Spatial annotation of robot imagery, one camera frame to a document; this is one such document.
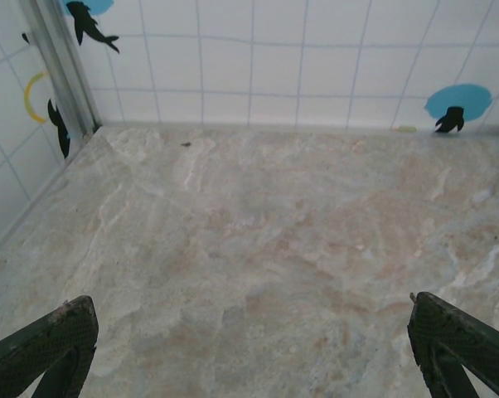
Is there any aluminium back rail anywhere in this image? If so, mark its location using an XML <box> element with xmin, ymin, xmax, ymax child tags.
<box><xmin>94</xmin><ymin>119</ymin><xmax>499</xmax><ymax>136</ymax></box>

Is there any blue circle seal sticker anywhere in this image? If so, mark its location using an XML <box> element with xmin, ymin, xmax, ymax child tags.
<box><xmin>423</xmin><ymin>82</ymin><xmax>493</xmax><ymax>134</ymax></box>

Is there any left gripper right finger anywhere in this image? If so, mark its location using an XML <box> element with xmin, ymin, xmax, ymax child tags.
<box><xmin>405</xmin><ymin>291</ymin><xmax>499</xmax><ymax>398</ymax></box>

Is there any aluminium corner post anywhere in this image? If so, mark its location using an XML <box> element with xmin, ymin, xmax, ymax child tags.
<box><xmin>19</xmin><ymin>0</ymin><xmax>101</xmax><ymax>136</ymax></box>

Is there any blue circle shark sticker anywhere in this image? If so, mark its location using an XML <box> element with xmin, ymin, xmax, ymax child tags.
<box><xmin>61</xmin><ymin>0</ymin><xmax>121</xmax><ymax>55</ymax></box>

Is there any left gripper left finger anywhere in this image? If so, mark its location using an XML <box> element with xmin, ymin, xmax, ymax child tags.
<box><xmin>0</xmin><ymin>294</ymin><xmax>100</xmax><ymax>398</ymax></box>

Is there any black fish ring sticker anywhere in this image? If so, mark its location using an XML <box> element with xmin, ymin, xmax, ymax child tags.
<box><xmin>23</xmin><ymin>70</ymin><xmax>72</xmax><ymax>161</ymax></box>

